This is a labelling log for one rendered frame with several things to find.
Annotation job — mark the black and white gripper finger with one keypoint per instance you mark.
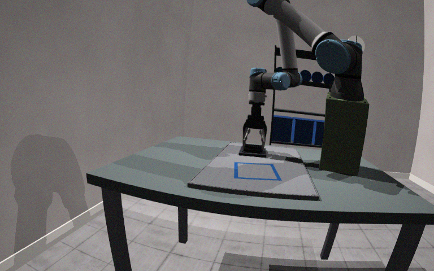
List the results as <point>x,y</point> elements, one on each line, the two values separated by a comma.
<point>263,132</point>
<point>245,133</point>

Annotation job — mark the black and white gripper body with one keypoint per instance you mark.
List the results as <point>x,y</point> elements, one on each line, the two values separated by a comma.
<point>255,122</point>

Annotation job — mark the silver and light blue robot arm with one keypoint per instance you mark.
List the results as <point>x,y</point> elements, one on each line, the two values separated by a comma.
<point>340,57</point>

